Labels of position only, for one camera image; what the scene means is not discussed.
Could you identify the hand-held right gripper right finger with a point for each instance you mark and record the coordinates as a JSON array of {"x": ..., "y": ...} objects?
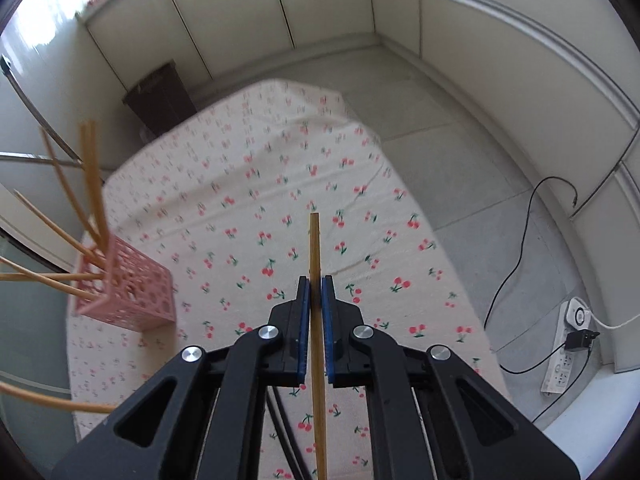
[{"x": 328, "y": 335}]

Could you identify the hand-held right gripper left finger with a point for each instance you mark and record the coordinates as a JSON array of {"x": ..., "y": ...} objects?
[{"x": 303, "y": 335}]

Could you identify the single bamboo chopstick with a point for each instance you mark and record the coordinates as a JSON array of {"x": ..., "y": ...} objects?
[{"x": 315, "y": 245}]

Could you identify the pink perforated plastic basket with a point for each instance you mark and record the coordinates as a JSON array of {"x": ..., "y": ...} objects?
[{"x": 140, "y": 285}]

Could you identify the group of wooden chopsticks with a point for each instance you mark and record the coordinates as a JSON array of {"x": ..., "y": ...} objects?
[{"x": 95, "y": 185}]

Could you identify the cherry print tablecloth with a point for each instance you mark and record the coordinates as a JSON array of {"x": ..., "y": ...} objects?
[{"x": 280, "y": 170}]

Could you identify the white power strip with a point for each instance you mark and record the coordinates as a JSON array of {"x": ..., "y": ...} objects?
[{"x": 560, "y": 370}]

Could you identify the black charger adapter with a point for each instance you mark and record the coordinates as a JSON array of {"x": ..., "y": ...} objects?
[{"x": 582, "y": 340}]

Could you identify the dark brown trash bin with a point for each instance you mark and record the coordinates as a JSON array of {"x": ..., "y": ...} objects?
[{"x": 160, "y": 100}]

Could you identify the white kitchen cabinet run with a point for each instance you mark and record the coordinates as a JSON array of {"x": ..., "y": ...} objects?
[{"x": 240, "y": 10}]

